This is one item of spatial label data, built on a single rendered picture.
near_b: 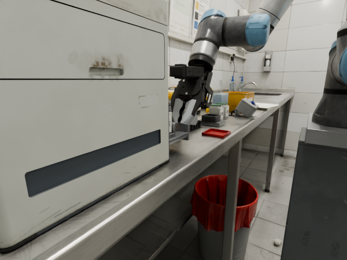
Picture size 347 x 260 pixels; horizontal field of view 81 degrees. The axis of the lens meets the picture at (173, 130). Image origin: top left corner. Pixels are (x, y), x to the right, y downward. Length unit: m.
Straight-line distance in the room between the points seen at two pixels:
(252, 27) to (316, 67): 2.55
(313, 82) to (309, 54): 0.35
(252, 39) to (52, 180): 0.53
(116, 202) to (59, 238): 0.08
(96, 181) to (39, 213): 0.07
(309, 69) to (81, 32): 2.96
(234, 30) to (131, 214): 0.49
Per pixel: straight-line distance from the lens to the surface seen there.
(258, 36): 0.60
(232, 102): 1.07
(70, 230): 0.28
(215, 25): 0.62
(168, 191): 0.37
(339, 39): 0.60
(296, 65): 3.12
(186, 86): 0.55
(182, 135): 0.47
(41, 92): 0.24
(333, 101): 0.71
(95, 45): 0.28
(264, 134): 3.24
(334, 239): 0.80
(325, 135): 0.64
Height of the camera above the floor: 1.04
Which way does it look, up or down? 14 degrees down
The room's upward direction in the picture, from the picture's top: straight up
